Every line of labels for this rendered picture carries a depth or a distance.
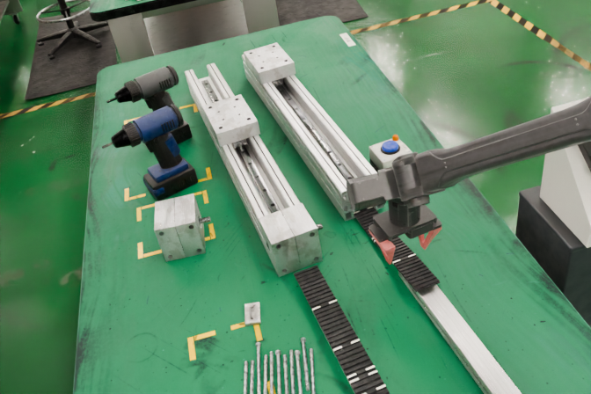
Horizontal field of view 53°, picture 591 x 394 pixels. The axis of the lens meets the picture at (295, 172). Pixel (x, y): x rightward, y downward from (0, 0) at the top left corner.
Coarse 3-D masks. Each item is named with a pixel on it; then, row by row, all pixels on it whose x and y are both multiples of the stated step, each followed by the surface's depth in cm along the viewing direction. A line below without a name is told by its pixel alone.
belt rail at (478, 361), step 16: (432, 288) 112; (432, 304) 109; (448, 304) 109; (432, 320) 110; (448, 320) 106; (448, 336) 105; (464, 336) 103; (464, 352) 101; (480, 352) 100; (480, 368) 98; (496, 368) 97; (480, 384) 98; (496, 384) 95; (512, 384) 95
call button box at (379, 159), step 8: (376, 144) 147; (400, 144) 145; (376, 152) 144; (384, 152) 143; (392, 152) 143; (400, 152) 143; (408, 152) 142; (376, 160) 144; (384, 160) 141; (392, 160) 141; (376, 168) 146; (384, 168) 142
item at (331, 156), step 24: (264, 96) 180; (288, 96) 172; (288, 120) 157; (312, 120) 162; (312, 144) 146; (336, 144) 148; (312, 168) 148; (336, 168) 138; (360, 168) 136; (336, 192) 134
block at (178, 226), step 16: (160, 208) 133; (176, 208) 132; (192, 208) 131; (160, 224) 129; (176, 224) 128; (192, 224) 128; (160, 240) 129; (176, 240) 130; (192, 240) 131; (176, 256) 132
